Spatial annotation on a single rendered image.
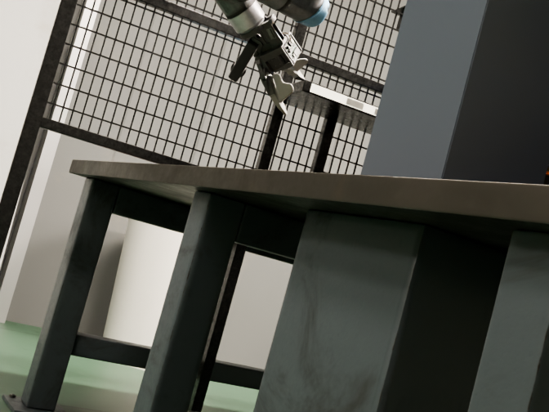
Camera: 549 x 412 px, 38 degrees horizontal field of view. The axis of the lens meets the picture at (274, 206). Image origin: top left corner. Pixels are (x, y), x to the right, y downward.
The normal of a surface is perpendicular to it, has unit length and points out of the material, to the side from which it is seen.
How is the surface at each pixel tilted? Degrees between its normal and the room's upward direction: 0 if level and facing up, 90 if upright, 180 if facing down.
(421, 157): 90
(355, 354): 90
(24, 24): 83
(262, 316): 90
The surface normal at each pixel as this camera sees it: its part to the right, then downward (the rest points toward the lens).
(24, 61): 0.52, -0.06
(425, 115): -0.83, -0.27
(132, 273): -0.60, -0.16
